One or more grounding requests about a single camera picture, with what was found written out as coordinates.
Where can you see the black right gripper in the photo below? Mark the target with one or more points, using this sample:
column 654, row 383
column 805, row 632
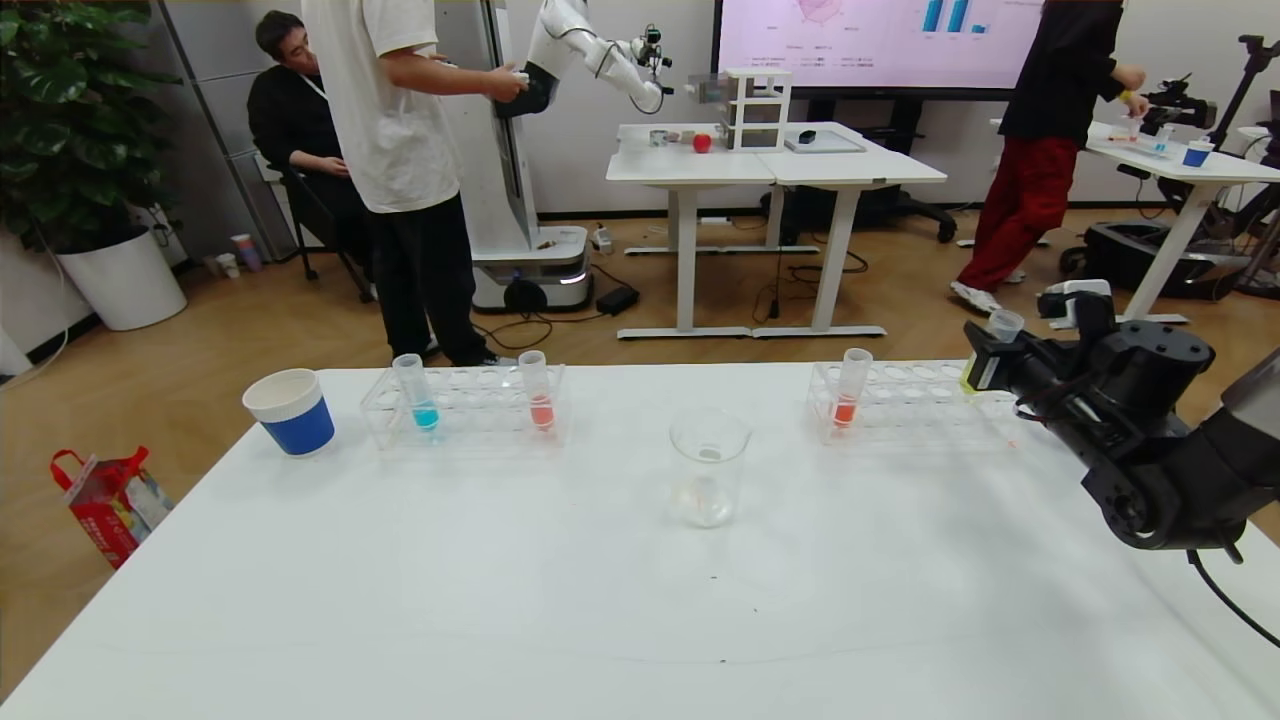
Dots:
column 984, row 370

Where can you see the test tube with yellow liquid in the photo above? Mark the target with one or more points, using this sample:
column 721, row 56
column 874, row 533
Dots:
column 1005, row 325

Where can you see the test tube with red liquid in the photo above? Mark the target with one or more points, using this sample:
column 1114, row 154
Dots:
column 849, row 398
column 539, row 403

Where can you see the black wheeled robot base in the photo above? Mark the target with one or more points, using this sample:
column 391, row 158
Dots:
column 1130, row 258

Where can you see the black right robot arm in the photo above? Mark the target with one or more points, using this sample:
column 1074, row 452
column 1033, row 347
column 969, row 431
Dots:
column 1160, row 470

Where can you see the clear acrylic test tube rack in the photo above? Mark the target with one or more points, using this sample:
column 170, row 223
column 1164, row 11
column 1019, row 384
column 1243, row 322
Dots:
column 905, row 405
column 478, row 410

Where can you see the clear glass beaker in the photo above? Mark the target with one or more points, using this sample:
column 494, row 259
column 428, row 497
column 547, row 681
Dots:
column 708, row 498

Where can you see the test tube with blue liquid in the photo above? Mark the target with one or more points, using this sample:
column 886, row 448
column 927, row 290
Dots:
column 418, row 393

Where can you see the person in red trousers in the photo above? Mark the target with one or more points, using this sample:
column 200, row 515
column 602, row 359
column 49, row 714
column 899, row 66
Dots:
column 1030, row 200

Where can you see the black screen stand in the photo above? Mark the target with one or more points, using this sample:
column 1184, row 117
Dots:
column 900, row 208

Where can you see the white standing desk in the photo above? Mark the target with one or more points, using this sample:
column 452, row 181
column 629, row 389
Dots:
column 680, row 168
column 850, row 170

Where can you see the grey tablet pad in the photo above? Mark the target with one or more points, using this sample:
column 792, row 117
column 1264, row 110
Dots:
column 830, row 146

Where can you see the long white desk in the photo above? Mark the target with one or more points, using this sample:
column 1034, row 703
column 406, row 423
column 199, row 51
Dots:
column 1200, row 165

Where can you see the small blue paper cup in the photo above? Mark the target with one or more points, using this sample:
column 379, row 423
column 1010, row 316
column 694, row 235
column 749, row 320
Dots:
column 1196, row 156

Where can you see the white mini drawer unit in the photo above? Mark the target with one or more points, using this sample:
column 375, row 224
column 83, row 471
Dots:
column 755, row 113

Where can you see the black power adapter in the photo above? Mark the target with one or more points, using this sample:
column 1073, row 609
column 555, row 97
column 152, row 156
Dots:
column 618, row 301

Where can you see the black tripod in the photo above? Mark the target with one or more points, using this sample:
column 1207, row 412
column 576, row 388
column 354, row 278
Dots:
column 1250, row 53

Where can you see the white humanoid robot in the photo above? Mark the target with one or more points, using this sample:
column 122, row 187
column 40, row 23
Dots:
column 495, row 200

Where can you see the person in white t-shirt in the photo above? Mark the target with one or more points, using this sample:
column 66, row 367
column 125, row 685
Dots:
column 385, row 110

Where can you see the blue white paper cup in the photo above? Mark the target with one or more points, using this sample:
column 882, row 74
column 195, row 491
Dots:
column 298, row 423

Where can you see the seated person in black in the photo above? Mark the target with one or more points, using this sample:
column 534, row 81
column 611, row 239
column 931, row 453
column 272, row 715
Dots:
column 288, row 118

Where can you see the small white drink cup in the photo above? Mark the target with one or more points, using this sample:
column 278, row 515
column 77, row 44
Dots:
column 228, row 268

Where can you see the green plant in white pot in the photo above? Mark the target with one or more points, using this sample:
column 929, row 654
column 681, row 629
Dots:
column 123, row 283

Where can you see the red paper shopping bag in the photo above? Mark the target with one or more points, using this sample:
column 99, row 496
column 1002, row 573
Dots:
column 108, row 508

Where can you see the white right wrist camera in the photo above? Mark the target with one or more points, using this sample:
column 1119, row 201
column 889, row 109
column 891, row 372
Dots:
column 1075, row 300

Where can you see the black camera rig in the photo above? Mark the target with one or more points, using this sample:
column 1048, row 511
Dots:
column 1178, row 103

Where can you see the large wall display screen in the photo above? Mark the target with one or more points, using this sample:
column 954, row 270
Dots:
column 870, row 50

